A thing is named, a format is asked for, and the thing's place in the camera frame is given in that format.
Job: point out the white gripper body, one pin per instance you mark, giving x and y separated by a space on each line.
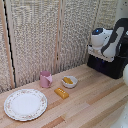
100 53

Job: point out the small white bowl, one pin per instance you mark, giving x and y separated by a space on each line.
70 85

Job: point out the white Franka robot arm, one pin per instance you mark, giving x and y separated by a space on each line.
111 36

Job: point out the black air fryer housing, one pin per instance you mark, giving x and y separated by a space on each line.
121 65

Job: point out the yellow food piece in bowl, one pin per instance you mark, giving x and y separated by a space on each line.
68 80

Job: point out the yellow rectangular block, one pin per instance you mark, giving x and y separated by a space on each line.
61 93

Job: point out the pink plastic cup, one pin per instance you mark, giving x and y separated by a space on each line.
45 79

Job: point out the beige woven folding screen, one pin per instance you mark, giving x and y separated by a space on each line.
33 33

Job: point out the white plate with floral rim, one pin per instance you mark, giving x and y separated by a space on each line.
25 104

